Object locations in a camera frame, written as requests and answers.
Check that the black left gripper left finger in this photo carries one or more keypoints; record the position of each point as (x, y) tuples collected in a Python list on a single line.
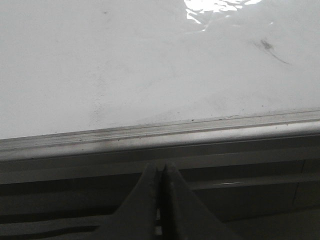
[(136, 218)]

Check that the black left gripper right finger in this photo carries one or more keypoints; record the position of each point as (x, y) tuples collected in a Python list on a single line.
[(183, 215)]

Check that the white whiteboard with metal frame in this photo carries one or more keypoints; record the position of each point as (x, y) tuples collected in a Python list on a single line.
[(88, 77)]

